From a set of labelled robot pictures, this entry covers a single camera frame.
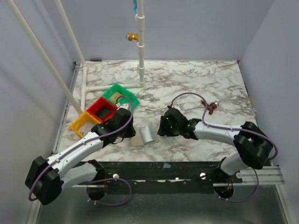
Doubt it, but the beige card holder wallet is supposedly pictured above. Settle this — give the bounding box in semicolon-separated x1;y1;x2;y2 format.
131;125;158;147

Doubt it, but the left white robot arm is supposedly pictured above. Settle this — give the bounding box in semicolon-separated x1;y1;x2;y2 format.
25;107;135;205

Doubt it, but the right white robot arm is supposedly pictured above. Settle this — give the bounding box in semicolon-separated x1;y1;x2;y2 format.
157;108;273;183

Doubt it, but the yellow card in green bin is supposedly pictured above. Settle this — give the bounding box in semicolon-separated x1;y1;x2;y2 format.
110;92;122;102

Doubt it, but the green plastic bin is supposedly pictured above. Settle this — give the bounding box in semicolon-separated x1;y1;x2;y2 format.
102;83;140;109

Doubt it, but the black object in red bin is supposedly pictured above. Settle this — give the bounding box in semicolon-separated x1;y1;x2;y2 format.
95;106;111;119

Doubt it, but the red plastic bin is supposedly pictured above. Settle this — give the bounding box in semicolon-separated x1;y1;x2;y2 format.
87;97;117;123

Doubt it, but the yellow plastic bin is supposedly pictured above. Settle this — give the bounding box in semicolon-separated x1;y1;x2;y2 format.
71;112;97;138

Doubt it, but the orange knob on pipe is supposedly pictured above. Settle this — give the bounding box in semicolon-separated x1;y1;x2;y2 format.
126;33;139;42

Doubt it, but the white slanted pole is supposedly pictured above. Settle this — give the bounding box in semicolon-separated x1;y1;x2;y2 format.
4;0;83;115

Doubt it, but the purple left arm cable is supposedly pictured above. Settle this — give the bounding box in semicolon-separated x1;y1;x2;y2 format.
28;95;134;206

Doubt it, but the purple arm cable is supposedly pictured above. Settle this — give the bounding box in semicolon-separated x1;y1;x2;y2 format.
28;95;134;206
170;92;278;203

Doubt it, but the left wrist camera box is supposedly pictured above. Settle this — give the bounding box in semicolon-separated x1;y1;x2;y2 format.
116;102;131;111

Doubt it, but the white pvc pipe frame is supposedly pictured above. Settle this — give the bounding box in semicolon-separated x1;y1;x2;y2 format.
53;0;146;112

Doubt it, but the black table front rail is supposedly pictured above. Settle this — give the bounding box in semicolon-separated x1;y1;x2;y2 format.
87;160;242;196

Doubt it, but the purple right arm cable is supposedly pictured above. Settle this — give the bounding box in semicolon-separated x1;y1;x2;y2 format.
170;92;278;203

